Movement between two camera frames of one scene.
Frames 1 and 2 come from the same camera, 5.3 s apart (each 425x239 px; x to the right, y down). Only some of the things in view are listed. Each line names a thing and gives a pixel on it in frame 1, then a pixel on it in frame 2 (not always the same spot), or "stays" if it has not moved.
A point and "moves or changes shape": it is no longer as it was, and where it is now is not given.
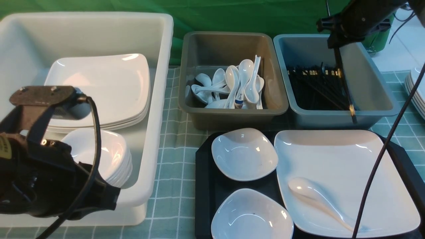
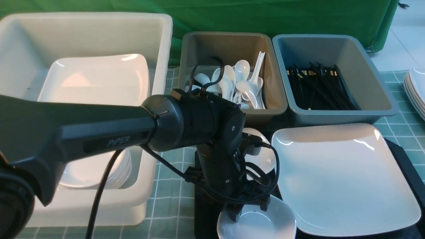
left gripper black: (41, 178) to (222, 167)
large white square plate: (325, 177) stays
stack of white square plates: (120, 84) stays
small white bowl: (247, 214) moves or changes shape
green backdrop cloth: (277, 17) stays
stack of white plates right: (418, 100) stays
